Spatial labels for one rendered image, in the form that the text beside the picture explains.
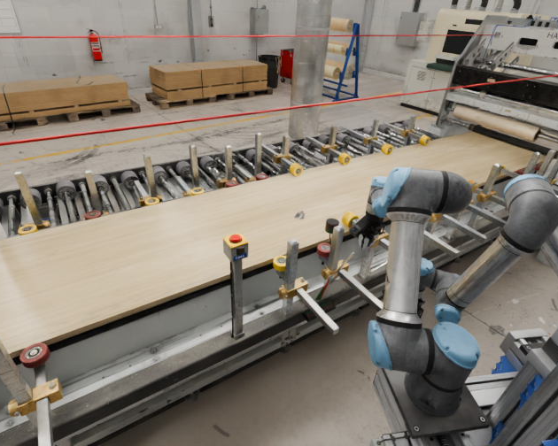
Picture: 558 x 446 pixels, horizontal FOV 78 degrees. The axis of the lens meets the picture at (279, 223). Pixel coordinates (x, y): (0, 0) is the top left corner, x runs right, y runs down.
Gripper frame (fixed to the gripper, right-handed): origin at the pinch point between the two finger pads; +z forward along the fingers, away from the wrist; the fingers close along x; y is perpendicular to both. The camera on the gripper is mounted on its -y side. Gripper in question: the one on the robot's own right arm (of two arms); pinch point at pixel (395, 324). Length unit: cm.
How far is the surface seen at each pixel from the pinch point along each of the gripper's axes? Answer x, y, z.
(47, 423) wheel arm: -124, -26, -3
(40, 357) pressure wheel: -123, -47, -8
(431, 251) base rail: 75, -34, 13
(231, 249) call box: -58, -34, -39
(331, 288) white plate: -4.4, -35.2, 6.9
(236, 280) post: -56, -36, -22
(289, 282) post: -30.6, -35.9, -8.3
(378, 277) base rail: 28.9, -33.6, 13.6
